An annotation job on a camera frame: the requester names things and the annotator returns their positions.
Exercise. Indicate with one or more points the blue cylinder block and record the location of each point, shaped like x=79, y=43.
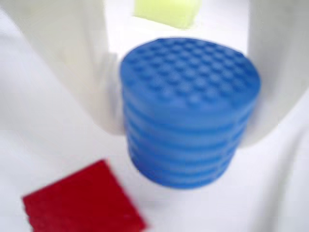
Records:
x=190, y=108

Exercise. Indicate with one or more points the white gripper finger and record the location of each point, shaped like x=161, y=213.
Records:
x=282, y=60
x=72, y=55

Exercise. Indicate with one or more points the pale yellow foam block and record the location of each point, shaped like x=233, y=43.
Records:
x=166, y=10

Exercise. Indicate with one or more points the red cube block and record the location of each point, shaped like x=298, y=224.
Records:
x=82, y=200

